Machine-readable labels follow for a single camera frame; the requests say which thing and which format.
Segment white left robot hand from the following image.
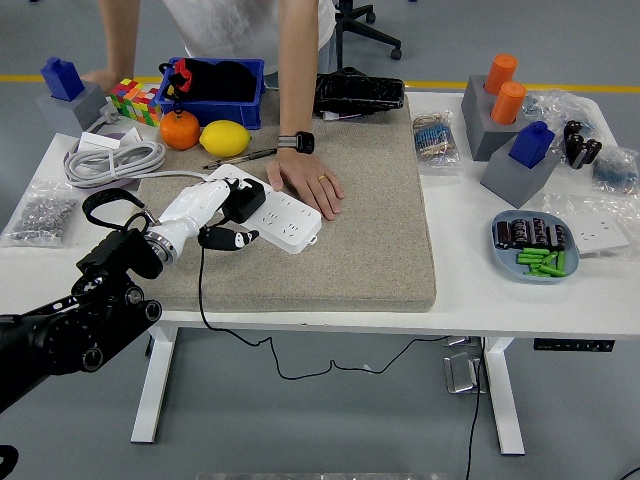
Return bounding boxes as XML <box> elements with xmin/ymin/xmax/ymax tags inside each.
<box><xmin>155</xmin><ymin>177</ymin><xmax>261</xmax><ymax>252</ymax></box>

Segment clear bag blue parts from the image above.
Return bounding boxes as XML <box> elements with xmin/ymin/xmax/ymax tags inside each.
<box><xmin>522</xmin><ymin>88</ymin><xmax>601</xmax><ymax>151</ymax></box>

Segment black silver pen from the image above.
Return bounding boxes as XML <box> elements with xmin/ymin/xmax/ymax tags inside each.
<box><xmin>202</xmin><ymin>146</ymin><xmax>280</xmax><ymax>170</ymax></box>

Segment black plug cord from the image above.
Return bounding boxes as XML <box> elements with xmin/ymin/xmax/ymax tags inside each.
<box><xmin>198</xmin><ymin>212</ymin><xmax>451</xmax><ymax>381</ymax></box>

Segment silver metal floor box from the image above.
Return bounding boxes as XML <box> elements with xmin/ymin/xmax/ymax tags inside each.
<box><xmin>443</xmin><ymin>351</ymin><xmax>489</xmax><ymax>396</ymax></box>

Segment small bag blue resistors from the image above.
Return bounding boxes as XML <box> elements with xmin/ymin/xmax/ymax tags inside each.
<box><xmin>591</xmin><ymin>147</ymin><xmax>640</xmax><ymax>195</ymax></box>

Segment grey two-hole block holder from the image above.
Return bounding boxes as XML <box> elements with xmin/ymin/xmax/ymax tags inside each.
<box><xmin>460</xmin><ymin>74</ymin><xmax>532</xmax><ymax>162</ymax></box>

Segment grey-brown mat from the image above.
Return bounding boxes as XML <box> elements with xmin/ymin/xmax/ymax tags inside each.
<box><xmin>109</xmin><ymin>89</ymin><xmax>439</xmax><ymax>314</ymax></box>

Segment white table leg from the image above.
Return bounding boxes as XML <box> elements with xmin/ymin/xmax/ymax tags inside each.
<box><xmin>481</xmin><ymin>337</ymin><xmax>526</xmax><ymax>456</ymax></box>
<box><xmin>130</xmin><ymin>324</ymin><xmax>180</xmax><ymax>445</ymax></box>

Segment blue bottle-shaped block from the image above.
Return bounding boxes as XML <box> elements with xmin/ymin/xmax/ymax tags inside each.
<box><xmin>39</xmin><ymin>55</ymin><xmax>85</xmax><ymax>102</ymax></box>
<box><xmin>508</xmin><ymin>120</ymin><xmax>557</xmax><ymax>169</ymax></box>

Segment person's left hand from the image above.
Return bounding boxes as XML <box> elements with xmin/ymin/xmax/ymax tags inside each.
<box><xmin>266</xmin><ymin>149</ymin><xmax>346</xmax><ymax>221</ymax></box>

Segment person's right hand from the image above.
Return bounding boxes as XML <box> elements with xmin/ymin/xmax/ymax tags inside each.
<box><xmin>81</xmin><ymin>67</ymin><xmax>126</xmax><ymax>94</ymax></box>

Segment white wall socket panel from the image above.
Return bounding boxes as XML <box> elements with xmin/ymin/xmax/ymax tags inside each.
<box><xmin>573</xmin><ymin>213</ymin><xmax>631</xmax><ymax>255</ymax></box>

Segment lavender plate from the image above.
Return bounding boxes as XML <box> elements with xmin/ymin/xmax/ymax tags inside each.
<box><xmin>79</xmin><ymin>130</ymin><xmax>142</xmax><ymax>195</ymax></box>

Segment black capacitor cluster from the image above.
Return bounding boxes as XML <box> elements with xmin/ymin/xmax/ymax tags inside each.
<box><xmin>563</xmin><ymin>120</ymin><xmax>604</xmax><ymax>170</ymax></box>

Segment black glossy tray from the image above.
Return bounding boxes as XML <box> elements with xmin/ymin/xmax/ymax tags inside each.
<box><xmin>312</xmin><ymin>71</ymin><xmax>406</xmax><ymax>114</ymax></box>

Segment orange cylinder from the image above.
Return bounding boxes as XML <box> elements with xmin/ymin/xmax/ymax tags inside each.
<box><xmin>484</xmin><ymin>53</ymin><xmax>520</xmax><ymax>96</ymax></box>
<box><xmin>491</xmin><ymin>81</ymin><xmax>528</xmax><ymax>126</ymax></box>

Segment yellow lemon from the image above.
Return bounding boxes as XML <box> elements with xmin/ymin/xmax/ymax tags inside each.
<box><xmin>198</xmin><ymin>119</ymin><xmax>252</xmax><ymax>157</ymax></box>

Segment clear crinkled plastic bag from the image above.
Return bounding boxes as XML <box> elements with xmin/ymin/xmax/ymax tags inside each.
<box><xmin>542</xmin><ymin>192</ymin><xmax>640</xmax><ymax>262</ymax></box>

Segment blue-grey plate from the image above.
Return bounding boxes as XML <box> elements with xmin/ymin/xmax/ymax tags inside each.
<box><xmin>490</xmin><ymin>209</ymin><xmax>581</xmax><ymax>285</ymax></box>

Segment clear bag of screws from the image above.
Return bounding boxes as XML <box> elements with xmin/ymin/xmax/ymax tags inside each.
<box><xmin>0</xmin><ymin>180</ymin><xmax>80</xmax><ymax>249</ymax></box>

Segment black table control panel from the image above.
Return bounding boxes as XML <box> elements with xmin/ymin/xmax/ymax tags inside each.
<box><xmin>533</xmin><ymin>338</ymin><xmax>616</xmax><ymax>353</ymax></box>

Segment orange fruit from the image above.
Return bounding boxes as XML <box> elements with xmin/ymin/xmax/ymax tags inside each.
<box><xmin>159</xmin><ymin>109</ymin><xmax>201</xmax><ymax>151</ymax></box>

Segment black floor cable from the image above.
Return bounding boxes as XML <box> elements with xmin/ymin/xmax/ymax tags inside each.
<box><xmin>464</xmin><ymin>339</ymin><xmax>485</xmax><ymax>480</ymax></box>

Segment black round cloth pouch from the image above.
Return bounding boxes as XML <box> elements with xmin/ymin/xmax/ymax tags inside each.
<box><xmin>192</xmin><ymin>59</ymin><xmax>259</xmax><ymax>104</ymax></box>

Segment colourful puzzle cube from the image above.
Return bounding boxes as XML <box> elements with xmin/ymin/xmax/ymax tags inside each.
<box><xmin>107</xmin><ymin>77</ymin><xmax>164</xmax><ymax>126</ymax></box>

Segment black smartwatch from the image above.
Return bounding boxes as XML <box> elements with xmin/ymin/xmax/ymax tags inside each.
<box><xmin>277</xmin><ymin>130</ymin><xmax>315</xmax><ymax>154</ymax></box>

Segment black plug adapter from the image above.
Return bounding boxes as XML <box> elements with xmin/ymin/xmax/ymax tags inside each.
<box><xmin>221</xmin><ymin>180</ymin><xmax>267</xmax><ymax>225</ymax></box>

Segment black red strap pouch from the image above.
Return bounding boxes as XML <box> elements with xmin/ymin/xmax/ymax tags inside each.
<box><xmin>158</xmin><ymin>57</ymin><xmax>194</xmax><ymax>114</ymax></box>

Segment black office chair base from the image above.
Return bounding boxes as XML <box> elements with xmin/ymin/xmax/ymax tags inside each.
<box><xmin>334</xmin><ymin>0</ymin><xmax>404</xmax><ymax>76</ymax></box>

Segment blue plastic bin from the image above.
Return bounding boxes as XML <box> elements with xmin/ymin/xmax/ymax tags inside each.
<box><xmin>154</xmin><ymin>56</ymin><xmax>267</xmax><ymax>130</ymax></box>

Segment clear bag of resistors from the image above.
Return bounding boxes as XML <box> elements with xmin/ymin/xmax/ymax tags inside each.
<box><xmin>412</xmin><ymin>110</ymin><xmax>462</xmax><ymax>175</ymax></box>

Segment white power strip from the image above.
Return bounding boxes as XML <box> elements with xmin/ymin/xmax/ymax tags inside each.
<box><xmin>204</xmin><ymin>163</ymin><xmax>324</xmax><ymax>254</ymax></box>

